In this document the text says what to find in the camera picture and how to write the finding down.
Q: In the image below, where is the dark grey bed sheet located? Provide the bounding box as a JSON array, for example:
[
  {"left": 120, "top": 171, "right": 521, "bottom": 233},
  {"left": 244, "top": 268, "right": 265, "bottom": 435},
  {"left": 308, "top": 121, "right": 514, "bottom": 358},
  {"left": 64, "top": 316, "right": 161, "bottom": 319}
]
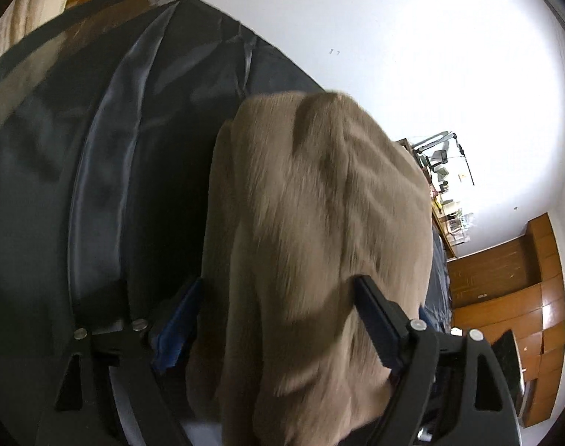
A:
[{"left": 0, "top": 0, "right": 451, "bottom": 446}]

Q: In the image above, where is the wooden wardrobe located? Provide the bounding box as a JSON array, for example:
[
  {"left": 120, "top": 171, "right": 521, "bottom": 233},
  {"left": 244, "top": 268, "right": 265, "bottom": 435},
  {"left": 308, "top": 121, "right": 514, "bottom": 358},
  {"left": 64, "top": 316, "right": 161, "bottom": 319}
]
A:
[{"left": 446, "top": 211, "right": 565, "bottom": 429}]

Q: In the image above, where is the beige curtain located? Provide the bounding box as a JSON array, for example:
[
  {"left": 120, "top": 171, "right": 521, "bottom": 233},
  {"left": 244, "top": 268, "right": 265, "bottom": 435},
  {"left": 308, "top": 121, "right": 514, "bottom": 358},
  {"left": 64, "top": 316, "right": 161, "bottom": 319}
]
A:
[{"left": 0, "top": 0, "right": 84, "bottom": 71}]

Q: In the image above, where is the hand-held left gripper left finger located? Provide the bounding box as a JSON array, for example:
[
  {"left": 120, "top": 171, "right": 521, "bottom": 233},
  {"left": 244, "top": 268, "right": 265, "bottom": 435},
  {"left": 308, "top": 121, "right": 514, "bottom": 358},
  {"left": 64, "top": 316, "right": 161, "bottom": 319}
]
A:
[{"left": 36, "top": 278, "right": 205, "bottom": 446}]

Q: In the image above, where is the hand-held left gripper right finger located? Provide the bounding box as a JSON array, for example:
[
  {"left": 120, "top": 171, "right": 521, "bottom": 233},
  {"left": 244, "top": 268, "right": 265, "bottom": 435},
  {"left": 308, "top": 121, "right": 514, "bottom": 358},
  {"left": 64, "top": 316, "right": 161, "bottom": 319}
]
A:
[{"left": 353, "top": 274, "right": 521, "bottom": 446}]

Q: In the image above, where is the brown fleece sweater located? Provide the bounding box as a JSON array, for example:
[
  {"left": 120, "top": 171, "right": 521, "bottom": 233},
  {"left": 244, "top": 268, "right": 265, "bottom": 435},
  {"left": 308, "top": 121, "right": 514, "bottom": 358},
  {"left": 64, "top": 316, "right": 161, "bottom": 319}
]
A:
[{"left": 185, "top": 90, "right": 435, "bottom": 446}]

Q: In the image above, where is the wooden desk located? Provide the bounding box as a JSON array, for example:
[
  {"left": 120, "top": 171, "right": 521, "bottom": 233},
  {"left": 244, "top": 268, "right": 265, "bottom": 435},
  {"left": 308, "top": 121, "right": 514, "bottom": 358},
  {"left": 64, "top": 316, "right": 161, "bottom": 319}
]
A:
[{"left": 396, "top": 137, "right": 460, "bottom": 259}]

